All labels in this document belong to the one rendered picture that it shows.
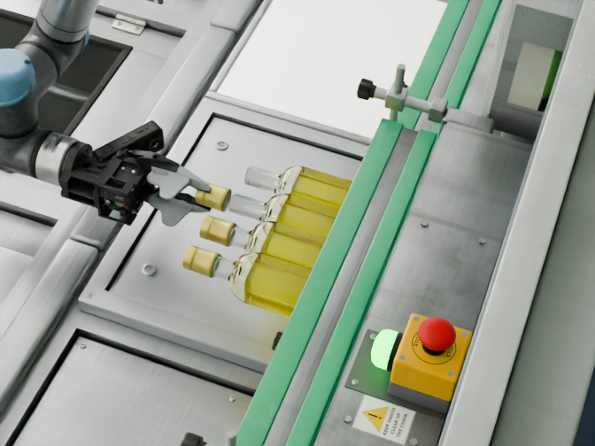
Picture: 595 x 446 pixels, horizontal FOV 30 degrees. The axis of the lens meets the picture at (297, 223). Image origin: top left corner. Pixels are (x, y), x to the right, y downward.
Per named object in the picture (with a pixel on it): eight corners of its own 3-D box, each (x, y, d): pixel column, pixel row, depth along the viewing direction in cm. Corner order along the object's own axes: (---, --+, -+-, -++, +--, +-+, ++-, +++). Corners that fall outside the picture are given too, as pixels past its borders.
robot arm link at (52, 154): (63, 157, 170) (57, 119, 164) (89, 165, 169) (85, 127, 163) (38, 190, 165) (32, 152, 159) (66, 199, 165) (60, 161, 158)
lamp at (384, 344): (402, 349, 126) (377, 340, 126) (407, 326, 122) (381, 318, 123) (390, 380, 123) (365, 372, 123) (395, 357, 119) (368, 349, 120)
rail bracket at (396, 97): (436, 157, 162) (355, 134, 165) (454, 73, 149) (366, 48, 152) (430, 172, 160) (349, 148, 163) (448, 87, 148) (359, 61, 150)
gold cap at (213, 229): (236, 234, 159) (208, 225, 160) (236, 218, 156) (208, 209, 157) (227, 252, 157) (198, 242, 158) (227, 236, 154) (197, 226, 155)
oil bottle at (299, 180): (420, 225, 163) (283, 183, 167) (424, 200, 159) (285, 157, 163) (408, 253, 160) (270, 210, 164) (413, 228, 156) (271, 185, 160)
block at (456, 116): (485, 163, 160) (438, 149, 161) (497, 116, 152) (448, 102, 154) (479, 180, 157) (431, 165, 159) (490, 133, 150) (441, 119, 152)
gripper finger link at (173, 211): (195, 243, 162) (137, 219, 162) (211, 215, 166) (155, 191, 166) (197, 231, 159) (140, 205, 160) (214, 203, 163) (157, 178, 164)
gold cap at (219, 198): (231, 200, 164) (204, 191, 164) (231, 184, 161) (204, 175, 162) (222, 217, 161) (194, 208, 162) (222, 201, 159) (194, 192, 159)
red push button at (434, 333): (421, 327, 121) (424, 309, 118) (456, 339, 120) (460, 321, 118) (410, 356, 119) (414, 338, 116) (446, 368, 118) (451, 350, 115)
